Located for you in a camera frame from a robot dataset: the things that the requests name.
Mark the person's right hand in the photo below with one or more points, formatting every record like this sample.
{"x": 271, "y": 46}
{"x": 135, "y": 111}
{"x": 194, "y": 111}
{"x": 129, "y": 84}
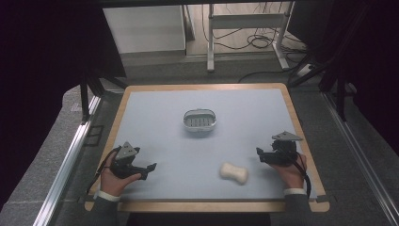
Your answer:
{"x": 291, "y": 175}

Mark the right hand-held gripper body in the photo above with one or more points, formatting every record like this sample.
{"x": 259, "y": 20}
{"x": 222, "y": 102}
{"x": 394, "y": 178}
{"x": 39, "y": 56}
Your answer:
{"x": 284, "y": 150}

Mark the grey oval soap dish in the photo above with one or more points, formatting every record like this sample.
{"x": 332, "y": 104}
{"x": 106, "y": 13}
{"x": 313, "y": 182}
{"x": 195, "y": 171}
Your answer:
{"x": 199, "y": 120}

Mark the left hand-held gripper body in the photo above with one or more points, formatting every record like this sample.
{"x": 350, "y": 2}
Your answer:
{"x": 124, "y": 157}

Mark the black floor grate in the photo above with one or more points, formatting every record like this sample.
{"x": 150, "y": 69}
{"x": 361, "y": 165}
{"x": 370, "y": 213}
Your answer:
{"x": 93, "y": 135}

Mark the white metal desk frame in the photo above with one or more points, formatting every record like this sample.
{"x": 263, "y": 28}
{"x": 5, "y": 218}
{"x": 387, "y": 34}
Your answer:
{"x": 245, "y": 22}

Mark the dark curtain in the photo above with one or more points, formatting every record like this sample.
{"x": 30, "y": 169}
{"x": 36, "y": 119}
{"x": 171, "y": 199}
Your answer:
{"x": 360, "y": 62}
{"x": 47, "y": 78}

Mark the black metal stand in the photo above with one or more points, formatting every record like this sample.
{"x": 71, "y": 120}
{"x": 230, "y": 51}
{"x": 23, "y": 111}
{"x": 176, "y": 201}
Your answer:
{"x": 84, "y": 97}
{"x": 341, "y": 94}

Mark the white power strip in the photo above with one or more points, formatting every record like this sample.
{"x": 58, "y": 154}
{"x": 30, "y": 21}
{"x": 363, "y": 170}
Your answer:
{"x": 305, "y": 70}

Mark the white cabinet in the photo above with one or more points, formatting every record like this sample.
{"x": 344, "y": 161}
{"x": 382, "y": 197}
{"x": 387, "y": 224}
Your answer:
{"x": 145, "y": 28}

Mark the white soap bar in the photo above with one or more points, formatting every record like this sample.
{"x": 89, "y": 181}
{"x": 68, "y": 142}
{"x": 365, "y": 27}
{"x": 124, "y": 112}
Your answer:
{"x": 234, "y": 173}

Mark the person's left hand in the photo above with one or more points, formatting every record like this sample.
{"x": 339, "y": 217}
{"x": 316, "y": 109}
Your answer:
{"x": 112, "y": 182}

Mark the aluminium rail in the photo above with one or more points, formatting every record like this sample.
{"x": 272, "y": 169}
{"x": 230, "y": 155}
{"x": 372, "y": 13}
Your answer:
{"x": 360, "y": 157}
{"x": 67, "y": 163}

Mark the light blue table mat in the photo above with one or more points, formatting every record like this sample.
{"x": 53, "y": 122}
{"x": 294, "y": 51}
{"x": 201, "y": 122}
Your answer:
{"x": 204, "y": 147}

